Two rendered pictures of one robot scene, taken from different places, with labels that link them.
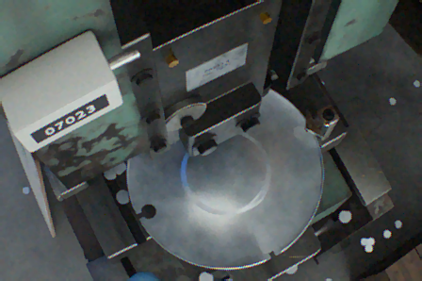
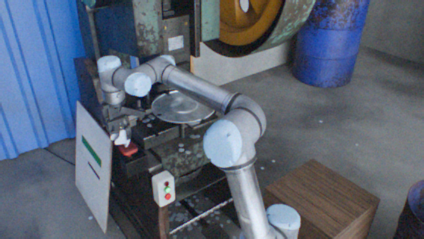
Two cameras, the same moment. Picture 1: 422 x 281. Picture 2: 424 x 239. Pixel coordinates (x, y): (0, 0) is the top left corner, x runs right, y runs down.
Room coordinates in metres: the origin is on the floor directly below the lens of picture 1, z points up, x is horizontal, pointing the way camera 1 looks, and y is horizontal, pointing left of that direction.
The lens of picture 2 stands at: (-1.18, 0.04, 1.59)
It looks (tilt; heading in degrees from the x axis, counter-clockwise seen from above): 32 degrees down; 353
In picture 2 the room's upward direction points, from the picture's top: straight up
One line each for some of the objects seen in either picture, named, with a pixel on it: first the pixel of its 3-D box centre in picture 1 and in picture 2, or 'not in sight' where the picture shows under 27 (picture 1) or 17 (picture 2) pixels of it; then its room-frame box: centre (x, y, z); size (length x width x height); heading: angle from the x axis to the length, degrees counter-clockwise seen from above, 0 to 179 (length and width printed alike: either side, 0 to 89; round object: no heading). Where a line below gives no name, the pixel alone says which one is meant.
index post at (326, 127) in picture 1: (323, 123); not in sight; (0.31, -0.18, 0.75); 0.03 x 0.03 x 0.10; 29
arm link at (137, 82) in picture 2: not in sight; (135, 80); (-0.09, 0.14, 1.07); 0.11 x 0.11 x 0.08; 47
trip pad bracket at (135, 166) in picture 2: not in sight; (135, 172); (-0.02, 0.19, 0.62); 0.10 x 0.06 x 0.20; 119
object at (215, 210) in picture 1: (226, 171); (183, 105); (0.23, -0.03, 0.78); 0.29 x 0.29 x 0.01
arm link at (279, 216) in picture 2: not in sight; (280, 227); (-0.37, -0.31, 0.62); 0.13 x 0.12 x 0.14; 137
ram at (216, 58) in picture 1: (197, 45); (170, 46); (0.30, 0.02, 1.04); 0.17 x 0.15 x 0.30; 29
